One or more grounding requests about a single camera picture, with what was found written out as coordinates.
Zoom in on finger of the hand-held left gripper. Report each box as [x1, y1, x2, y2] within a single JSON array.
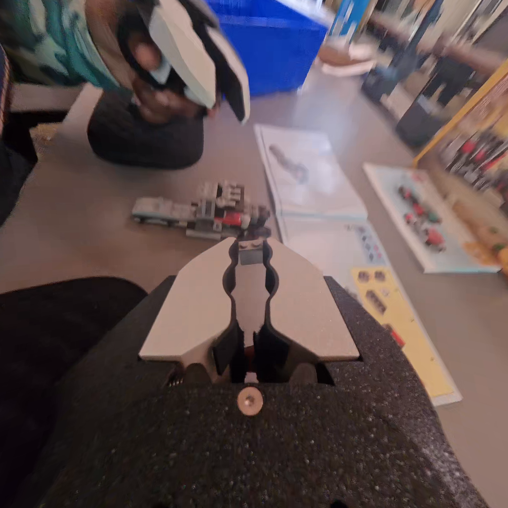
[[206, 27, 251, 124], [148, 0, 217, 110]]

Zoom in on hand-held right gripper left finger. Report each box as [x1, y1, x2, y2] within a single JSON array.
[[139, 237, 247, 383]]

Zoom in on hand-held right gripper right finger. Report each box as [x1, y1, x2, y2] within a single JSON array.
[[254, 237, 360, 383]]

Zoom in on grey two-stud toy brick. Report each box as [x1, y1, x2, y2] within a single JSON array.
[[238, 239, 265, 266]]

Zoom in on toy brick truck model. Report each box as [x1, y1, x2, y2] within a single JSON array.
[[132, 182, 273, 241]]

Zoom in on large blue plastic bin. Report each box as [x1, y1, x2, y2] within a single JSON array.
[[206, 0, 329, 98]]

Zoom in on step-page instruction booklet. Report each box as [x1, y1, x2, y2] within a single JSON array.
[[253, 124, 464, 407]]

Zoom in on blue toy brick set box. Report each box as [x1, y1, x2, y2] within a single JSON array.
[[327, 0, 374, 45]]

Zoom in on car-cover instruction booklet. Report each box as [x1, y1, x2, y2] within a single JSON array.
[[363, 162, 502, 274]]

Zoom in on black power adapters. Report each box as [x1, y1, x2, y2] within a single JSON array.
[[396, 94, 446, 148]]

